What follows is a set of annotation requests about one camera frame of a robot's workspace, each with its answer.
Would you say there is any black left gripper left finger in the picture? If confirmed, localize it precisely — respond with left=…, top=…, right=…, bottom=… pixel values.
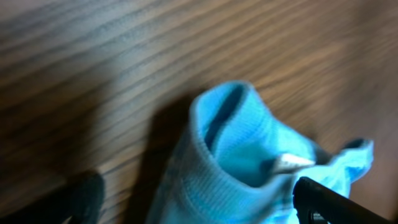
left=1, top=172, right=105, bottom=224

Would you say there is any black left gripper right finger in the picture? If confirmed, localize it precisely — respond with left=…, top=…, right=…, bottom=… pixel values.
left=293, top=177, right=392, bottom=224

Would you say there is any light blue t-shirt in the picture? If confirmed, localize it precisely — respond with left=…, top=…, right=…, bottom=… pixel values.
left=146, top=81, right=374, bottom=224

